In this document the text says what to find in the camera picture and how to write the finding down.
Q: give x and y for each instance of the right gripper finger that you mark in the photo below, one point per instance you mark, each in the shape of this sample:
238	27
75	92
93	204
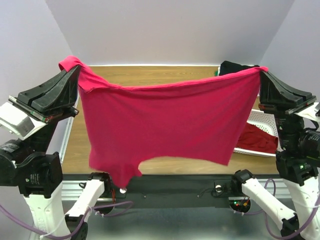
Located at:
277	88
262	93

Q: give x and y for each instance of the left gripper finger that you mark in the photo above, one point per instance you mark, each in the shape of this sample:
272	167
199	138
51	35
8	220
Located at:
55	91
45	108

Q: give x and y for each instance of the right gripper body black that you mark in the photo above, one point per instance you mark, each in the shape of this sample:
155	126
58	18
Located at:
287	107

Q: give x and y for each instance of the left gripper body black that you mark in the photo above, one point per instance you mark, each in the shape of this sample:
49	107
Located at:
43	113

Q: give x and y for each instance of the pink t shirt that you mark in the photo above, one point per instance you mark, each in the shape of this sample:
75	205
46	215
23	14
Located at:
195	119

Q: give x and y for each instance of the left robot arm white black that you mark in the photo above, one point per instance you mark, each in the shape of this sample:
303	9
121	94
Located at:
26	164

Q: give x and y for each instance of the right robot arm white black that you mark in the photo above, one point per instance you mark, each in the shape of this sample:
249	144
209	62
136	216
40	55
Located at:
297	118

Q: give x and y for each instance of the white plastic laundry basket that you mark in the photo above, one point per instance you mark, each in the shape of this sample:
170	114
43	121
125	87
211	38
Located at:
265	122

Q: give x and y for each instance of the dark red t shirt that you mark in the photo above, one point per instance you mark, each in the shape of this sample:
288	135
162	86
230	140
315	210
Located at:
254	139

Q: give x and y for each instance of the folded black t shirt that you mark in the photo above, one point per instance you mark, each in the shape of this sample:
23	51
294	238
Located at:
227	67

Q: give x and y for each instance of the left aluminium rail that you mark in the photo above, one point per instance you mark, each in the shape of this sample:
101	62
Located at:
65	139

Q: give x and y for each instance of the aluminium rail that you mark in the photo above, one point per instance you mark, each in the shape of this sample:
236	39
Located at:
71	190
65	139

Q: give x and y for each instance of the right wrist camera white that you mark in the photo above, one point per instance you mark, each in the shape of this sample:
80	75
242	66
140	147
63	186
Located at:
312	112

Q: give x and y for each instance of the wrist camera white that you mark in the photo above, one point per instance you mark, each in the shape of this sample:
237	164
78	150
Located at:
312	112
18	122

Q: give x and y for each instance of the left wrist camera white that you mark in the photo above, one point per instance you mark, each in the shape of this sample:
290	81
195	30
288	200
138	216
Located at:
18	122

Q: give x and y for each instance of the front aluminium rail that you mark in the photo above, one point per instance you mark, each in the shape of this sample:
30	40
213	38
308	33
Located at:
71	190

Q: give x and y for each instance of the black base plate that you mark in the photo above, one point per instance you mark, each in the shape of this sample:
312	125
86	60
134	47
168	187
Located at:
181	191

